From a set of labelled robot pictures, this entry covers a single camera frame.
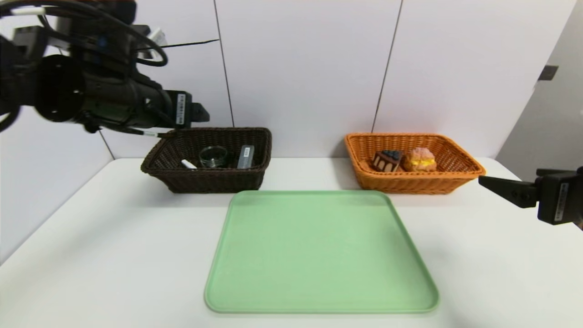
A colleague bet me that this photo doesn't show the light green plastic tray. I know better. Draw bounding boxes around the light green plastic tray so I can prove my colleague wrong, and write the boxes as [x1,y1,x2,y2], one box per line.
[204,190,440,314]

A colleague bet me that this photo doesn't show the dark brown wicker basket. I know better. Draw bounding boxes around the dark brown wicker basket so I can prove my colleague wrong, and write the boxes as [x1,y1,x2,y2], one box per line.
[140,127,273,194]

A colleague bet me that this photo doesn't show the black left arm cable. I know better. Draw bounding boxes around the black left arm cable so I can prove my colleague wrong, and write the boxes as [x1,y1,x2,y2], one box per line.
[0,0,176,137]

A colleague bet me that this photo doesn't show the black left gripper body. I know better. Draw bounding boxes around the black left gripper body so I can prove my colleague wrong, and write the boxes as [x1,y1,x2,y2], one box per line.
[155,90,193,128]

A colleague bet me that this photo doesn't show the orange wicker basket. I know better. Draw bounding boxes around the orange wicker basket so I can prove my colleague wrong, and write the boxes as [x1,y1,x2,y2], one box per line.
[344,133,486,195]

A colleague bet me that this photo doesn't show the thin black cable tie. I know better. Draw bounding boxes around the thin black cable tie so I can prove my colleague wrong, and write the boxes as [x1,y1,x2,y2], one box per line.
[137,39,220,51]

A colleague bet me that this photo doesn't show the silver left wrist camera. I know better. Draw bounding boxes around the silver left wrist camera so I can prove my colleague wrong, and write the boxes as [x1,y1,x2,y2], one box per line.
[137,27,168,60]

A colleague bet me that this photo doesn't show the cream puff pastry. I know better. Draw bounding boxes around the cream puff pastry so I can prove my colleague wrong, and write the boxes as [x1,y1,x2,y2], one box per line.
[403,147,437,172]

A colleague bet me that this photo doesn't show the chocolate blueberry cake slice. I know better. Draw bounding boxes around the chocolate blueberry cake slice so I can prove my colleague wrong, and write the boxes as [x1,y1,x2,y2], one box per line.
[371,149,404,173]

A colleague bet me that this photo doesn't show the glass cup with black holder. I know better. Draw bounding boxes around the glass cup with black holder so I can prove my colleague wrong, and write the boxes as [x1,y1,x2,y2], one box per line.
[199,146,228,169]

